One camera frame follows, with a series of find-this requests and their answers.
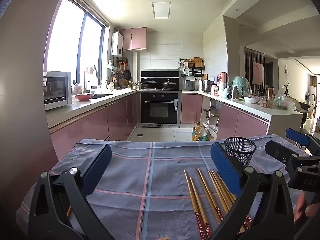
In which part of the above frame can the large kitchen window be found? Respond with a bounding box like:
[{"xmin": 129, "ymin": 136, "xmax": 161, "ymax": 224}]
[{"xmin": 44, "ymin": 0, "xmax": 109, "ymax": 87}]

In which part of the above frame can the pink base cabinet with sink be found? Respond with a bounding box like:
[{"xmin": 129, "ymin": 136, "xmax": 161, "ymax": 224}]
[{"xmin": 46, "ymin": 89, "xmax": 138, "ymax": 160}]

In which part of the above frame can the square ceiling light panel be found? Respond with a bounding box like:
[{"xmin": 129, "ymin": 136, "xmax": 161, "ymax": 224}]
[{"xmin": 152, "ymin": 2, "xmax": 171, "ymax": 19}]

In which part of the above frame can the grey plaid table cloth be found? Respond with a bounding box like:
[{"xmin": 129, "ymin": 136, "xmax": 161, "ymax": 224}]
[{"xmin": 16, "ymin": 134, "xmax": 308, "ymax": 240}]

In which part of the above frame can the black wok with lid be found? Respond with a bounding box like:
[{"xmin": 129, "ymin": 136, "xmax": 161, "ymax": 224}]
[{"xmin": 142, "ymin": 79, "xmax": 158, "ymax": 89}]

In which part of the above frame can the pink base cabinet peninsula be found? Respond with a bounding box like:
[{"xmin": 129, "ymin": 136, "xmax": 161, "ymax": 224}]
[{"xmin": 181, "ymin": 90, "xmax": 303, "ymax": 140}]

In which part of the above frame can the black integrated stove oven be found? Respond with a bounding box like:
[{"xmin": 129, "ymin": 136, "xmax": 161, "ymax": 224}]
[{"xmin": 139, "ymin": 68, "xmax": 183, "ymax": 128}]

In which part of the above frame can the green wrapped appliance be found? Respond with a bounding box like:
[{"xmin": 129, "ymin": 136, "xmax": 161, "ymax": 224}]
[{"xmin": 232, "ymin": 76, "xmax": 250, "ymax": 98}]

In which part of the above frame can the black mesh utensil holder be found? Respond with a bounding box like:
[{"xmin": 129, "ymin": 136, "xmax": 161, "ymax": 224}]
[{"xmin": 224, "ymin": 137, "xmax": 257, "ymax": 167}]

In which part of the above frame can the white wall water heater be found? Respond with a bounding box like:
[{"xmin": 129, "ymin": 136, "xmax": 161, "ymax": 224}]
[{"xmin": 111, "ymin": 32, "xmax": 123, "ymax": 56}]

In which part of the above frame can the black wall rack with boards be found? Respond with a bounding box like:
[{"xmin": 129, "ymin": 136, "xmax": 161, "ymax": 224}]
[{"xmin": 179, "ymin": 56, "xmax": 205, "ymax": 77}]

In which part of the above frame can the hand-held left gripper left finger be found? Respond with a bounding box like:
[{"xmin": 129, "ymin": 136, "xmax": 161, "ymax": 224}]
[{"xmin": 28, "ymin": 144, "xmax": 112, "ymax": 240}]

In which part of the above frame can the steel steamer pot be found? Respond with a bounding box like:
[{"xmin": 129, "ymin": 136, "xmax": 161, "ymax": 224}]
[{"xmin": 201, "ymin": 80, "xmax": 214, "ymax": 92}]

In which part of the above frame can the glass jar with nuts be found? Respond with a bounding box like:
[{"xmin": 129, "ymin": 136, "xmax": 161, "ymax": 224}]
[{"xmin": 260, "ymin": 96, "xmax": 273, "ymax": 108}]

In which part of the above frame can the bunch of wooden chopsticks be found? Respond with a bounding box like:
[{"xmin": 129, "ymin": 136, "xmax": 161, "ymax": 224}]
[{"xmin": 184, "ymin": 167, "xmax": 253, "ymax": 240}]

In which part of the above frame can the striped room divider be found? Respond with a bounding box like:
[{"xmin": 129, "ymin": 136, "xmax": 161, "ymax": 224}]
[{"xmin": 244, "ymin": 47, "xmax": 265, "ymax": 90}]

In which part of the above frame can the clear plastic bag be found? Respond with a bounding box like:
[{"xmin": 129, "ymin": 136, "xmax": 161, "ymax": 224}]
[{"xmin": 204, "ymin": 122, "xmax": 218, "ymax": 140}]

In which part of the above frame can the plastic bag with greens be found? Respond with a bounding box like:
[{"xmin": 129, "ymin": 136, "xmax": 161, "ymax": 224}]
[{"xmin": 274, "ymin": 94, "xmax": 295, "ymax": 110}]

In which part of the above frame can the silver microwave oven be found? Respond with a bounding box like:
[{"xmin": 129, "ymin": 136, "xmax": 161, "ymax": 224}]
[{"xmin": 43, "ymin": 71, "xmax": 73, "ymax": 111}]

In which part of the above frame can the person's right hand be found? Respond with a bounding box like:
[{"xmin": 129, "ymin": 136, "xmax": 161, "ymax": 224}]
[{"xmin": 294, "ymin": 190, "xmax": 320, "ymax": 223}]

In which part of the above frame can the pink wall picture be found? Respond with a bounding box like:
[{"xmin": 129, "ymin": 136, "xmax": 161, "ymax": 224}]
[{"xmin": 252, "ymin": 61, "xmax": 263, "ymax": 85}]

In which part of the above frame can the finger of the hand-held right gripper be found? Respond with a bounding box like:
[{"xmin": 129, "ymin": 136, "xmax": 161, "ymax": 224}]
[
  {"xmin": 265, "ymin": 141, "xmax": 300, "ymax": 167},
  {"xmin": 286, "ymin": 128, "xmax": 320, "ymax": 157}
]

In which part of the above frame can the pink wall cabinet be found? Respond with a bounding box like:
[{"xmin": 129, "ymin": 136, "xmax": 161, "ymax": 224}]
[{"xmin": 120, "ymin": 27, "xmax": 147, "ymax": 51}]

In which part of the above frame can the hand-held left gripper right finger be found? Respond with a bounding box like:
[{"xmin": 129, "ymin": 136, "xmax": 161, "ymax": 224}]
[{"xmin": 210, "ymin": 142, "xmax": 295, "ymax": 240}]

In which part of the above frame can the pink bowl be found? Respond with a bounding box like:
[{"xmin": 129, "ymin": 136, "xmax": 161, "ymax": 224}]
[{"xmin": 75, "ymin": 93, "xmax": 93, "ymax": 102}]

